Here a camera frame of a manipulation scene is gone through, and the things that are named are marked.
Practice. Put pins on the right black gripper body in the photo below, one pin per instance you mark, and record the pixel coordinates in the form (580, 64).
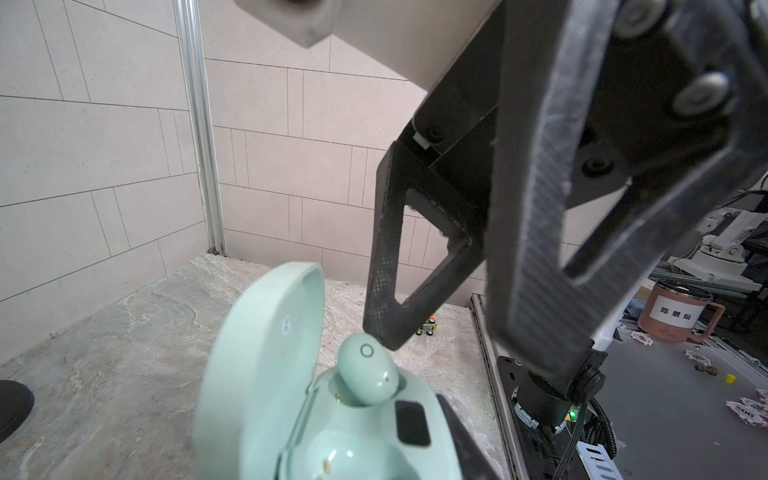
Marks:
(458, 117)

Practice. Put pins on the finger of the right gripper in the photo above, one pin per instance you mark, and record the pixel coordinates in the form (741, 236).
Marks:
(404, 182)
(620, 125)

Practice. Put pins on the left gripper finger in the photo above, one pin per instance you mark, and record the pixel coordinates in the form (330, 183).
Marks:
(473, 463)

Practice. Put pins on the green earbud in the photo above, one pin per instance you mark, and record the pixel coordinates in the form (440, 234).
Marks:
(367, 369)

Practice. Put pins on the green earbud charging case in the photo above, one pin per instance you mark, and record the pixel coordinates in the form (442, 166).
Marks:
(265, 412)

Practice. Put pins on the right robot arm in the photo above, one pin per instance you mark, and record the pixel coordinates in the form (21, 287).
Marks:
(568, 145)

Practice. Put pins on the green orange toy car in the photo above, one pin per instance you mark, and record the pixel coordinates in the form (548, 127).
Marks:
(428, 328)

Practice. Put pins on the pink labelled container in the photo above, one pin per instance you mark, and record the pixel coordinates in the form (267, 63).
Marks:
(672, 310)

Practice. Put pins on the black microphone stand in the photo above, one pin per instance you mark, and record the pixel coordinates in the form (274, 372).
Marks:
(16, 404)

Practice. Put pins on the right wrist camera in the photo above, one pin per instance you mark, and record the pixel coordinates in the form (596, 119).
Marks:
(418, 39)

